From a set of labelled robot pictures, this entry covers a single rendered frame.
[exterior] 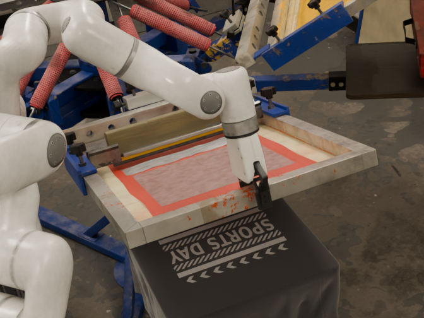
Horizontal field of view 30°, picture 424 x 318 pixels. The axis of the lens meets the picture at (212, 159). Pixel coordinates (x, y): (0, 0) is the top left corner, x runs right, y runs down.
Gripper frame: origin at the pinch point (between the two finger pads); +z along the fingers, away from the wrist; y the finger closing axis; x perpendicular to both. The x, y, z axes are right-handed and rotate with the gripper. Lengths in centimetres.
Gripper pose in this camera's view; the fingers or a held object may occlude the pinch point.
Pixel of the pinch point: (256, 197)
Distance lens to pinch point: 169.7
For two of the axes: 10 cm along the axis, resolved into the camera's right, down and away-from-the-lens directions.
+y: 3.2, 2.3, -9.2
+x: 9.2, -3.0, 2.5
